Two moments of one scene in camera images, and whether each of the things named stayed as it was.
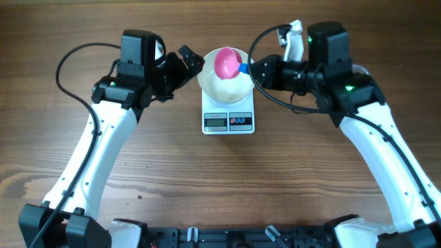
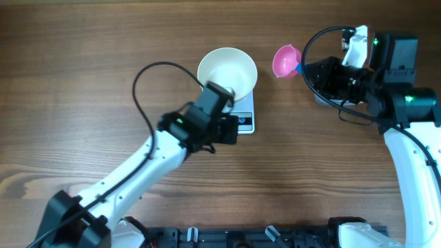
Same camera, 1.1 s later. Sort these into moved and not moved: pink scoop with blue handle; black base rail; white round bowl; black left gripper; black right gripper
Moved: black left gripper; pink scoop with blue handle; black right gripper
Not moved: white round bowl; black base rail
